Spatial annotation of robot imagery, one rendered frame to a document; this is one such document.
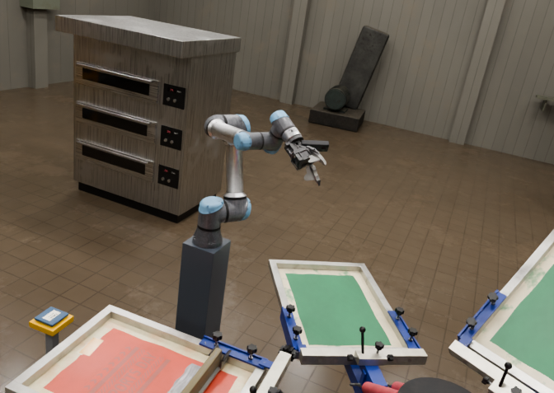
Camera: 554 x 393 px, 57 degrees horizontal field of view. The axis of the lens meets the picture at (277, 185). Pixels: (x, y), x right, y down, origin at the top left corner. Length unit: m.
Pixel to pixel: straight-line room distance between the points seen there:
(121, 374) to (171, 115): 3.29
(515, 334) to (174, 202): 3.70
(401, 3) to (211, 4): 4.38
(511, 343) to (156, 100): 3.81
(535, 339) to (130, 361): 1.69
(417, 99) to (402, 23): 1.57
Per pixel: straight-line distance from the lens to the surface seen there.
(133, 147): 5.44
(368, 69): 10.81
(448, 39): 11.04
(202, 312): 2.72
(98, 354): 2.30
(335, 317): 2.65
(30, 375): 2.20
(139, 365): 2.25
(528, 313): 2.57
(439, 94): 11.13
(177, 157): 5.15
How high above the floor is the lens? 2.45
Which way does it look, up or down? 21 degrees down
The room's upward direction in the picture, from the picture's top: 9 degrees clockwise
